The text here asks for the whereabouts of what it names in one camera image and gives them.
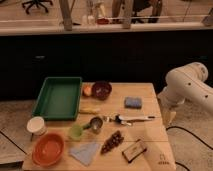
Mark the black floor cable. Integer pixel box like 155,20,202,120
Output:
165,125,213,171

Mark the blue cloth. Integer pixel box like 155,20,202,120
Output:
69,142,100,166

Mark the white handled brush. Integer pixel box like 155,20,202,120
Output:
103,114,156,127

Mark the brown grape bunch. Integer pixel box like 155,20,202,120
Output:
100,131,124,154

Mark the black office chair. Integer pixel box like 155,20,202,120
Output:
22,0,53,14

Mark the white ceramic cup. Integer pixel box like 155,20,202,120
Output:
27,116,46,135

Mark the orange fruit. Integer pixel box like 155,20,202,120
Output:
83,85,92,97

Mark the metal measuring cup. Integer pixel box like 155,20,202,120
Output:
83,117,103,134

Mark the green plastic cup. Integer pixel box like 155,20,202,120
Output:
68,124,83,141

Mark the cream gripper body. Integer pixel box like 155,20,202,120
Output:
161,105,176,127

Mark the yellow banana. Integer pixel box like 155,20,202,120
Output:
79,108,100,115

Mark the dark red bowl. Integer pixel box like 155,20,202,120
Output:
92,81,112,100

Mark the wooden table leg right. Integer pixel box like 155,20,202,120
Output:
122,0,133,29

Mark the wooden table leg left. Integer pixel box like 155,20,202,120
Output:
59,0,72,31

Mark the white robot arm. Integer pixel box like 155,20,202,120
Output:
157,62,213,127

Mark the black wooden-top box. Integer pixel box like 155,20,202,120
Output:
122,139,147,163

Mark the wooden table leg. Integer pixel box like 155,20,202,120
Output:
122,0,133,29
59,0,72,31

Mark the blue sponge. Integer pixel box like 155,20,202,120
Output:
124,97,142,109

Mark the green plastic tray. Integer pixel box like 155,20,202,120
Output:
33,77,82,121

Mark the orange bowl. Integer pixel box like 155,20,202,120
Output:
32,133,64,167

